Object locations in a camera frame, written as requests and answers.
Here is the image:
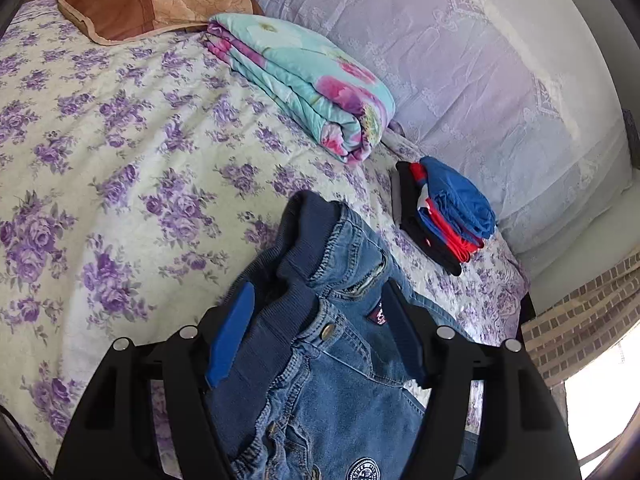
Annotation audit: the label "stack of folded clothes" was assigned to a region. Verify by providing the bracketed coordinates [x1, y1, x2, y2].
[395, 160, 463, 277]

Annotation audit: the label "folded blue garment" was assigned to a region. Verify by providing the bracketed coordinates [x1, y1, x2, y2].
[419, 156, 497, 241]

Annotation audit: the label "folded red garment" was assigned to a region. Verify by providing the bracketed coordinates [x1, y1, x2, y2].
[410, 162, 486, 266]

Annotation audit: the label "blue denim pants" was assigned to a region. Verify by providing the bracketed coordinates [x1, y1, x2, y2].
[202, 190, 481, 480]

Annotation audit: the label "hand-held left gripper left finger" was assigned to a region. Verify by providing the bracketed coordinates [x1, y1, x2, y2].
[52, 282, 258, 480]

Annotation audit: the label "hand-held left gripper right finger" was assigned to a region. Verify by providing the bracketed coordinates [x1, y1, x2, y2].
[382, 280, 583, 480]

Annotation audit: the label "purple floral bed sheet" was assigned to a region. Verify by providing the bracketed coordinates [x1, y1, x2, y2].
[0, 0, 531, 476]

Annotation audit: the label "brown pillow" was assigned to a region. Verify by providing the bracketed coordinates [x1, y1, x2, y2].
[57, 0, 265, 43]

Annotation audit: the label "brick patterned cloth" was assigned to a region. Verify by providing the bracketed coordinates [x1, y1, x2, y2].
[520, 255, 640, 388]

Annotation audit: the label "folded teal floral quilt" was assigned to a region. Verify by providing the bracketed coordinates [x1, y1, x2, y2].
[202, 12, 396, 165]

